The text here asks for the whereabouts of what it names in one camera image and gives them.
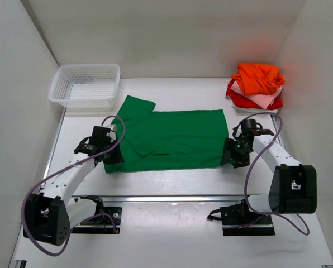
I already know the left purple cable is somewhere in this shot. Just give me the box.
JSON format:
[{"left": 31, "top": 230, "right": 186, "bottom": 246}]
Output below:
[{"left": 20, "top": 115, "right": 127, "bottom": 256}]

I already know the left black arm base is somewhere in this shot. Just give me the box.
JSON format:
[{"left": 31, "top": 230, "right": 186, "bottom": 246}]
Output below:
[{"left": 67, "top": 195, "right": 122, "bottom": 235}]

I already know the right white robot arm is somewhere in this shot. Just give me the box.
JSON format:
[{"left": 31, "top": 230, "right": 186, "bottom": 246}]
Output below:
[{"left": 221, "top": 119, "right": 317, "bottom": 224}]

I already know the red t shirt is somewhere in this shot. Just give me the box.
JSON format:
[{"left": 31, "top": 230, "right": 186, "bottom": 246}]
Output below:
[{"left": 226, "top": 79, "right": 283, "bottom": 110}]

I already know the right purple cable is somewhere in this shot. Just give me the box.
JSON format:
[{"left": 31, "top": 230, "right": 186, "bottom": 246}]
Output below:
[{"left": 222, "top": 112, "right": 310, "bottom": 236}]

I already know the white perforated plastic basket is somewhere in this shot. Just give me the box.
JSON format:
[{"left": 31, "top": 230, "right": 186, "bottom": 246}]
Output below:
[{"left": 49, "top": 64, "right": 121, "bottom": 109}]

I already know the green t shirt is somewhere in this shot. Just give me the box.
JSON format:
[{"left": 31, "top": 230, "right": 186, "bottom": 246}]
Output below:
[{"left": 104, "top": 95, "right": 229, "bottom": 173}]

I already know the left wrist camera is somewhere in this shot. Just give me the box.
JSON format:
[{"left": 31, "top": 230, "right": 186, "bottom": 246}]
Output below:
[{"left": 106, "top": 124, "right": 117, "bottom": 139}]

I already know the pink t shirt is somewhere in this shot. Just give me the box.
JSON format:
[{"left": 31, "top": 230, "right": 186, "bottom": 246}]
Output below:
[{"left": 231, "top": 82, "right": 283, "bottom": 109}]

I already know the purple cable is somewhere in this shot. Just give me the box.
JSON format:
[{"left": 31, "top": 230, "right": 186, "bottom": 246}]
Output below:
[
  {"left": 222, "top": 112, "right": 310, "bottom": 236},
  {"left": 20, "top": 115, "right": 127, "bottom": 256}
]

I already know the orange t shirt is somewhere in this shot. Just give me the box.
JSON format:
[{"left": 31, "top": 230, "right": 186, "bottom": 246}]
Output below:
[{"left": 231, "top": 63, "right": 285, "bottom": 95}]

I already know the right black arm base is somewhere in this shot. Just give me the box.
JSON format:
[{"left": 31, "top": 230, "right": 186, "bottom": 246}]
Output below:
[{"left": 206, "top": 195, "right": 275, "bottom": 237}]

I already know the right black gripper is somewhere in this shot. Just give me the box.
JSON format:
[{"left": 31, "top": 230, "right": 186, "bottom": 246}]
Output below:
[{"left": 221, "top": 138, "right": 254, "bottom": 169}]

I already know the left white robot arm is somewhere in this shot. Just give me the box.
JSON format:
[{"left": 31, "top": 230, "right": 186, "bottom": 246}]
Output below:
[{"left": 22, "top": 125, "right": 123, "bottom": 246}]

